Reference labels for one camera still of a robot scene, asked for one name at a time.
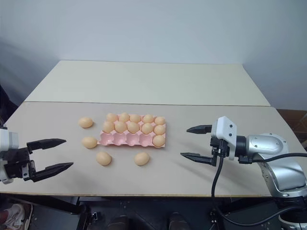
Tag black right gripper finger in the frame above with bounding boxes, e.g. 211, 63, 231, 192
180, 151, 217, 166
186, 124, 213, 135

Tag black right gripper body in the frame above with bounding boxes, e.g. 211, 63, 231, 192
210, 136, 231, 167

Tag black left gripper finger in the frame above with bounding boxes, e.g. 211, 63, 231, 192
26, 138, 67, 155
30, 162, 74, 183

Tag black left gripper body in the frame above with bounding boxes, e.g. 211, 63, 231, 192
0, 146, 37, 182

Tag pink egg tray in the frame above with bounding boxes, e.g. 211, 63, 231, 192
99, 115, 167, 150

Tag white shoe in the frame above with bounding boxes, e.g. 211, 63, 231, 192
0, 203, 33, 230

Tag dark rounded shape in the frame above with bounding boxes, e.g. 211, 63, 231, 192
167, 212, 187, 230
107, 214, 130, 230

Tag silver robot body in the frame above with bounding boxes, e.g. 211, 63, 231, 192
278, 210, 307, 230

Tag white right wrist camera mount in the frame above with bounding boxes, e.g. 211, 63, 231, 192
210, 116, 238, 161

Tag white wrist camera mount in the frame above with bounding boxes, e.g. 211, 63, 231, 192
0, 128, 20, 185
210, 116, 238, 161

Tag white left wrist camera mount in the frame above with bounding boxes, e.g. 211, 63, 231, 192
0, 128, 20, 185

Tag long black robot cable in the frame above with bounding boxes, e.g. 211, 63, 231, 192
211, 139, 296, 227

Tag black table frame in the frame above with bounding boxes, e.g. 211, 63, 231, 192
14, 195, 83, 216

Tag short black robot cable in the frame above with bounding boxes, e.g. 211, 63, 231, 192
238, 152, 307, 165

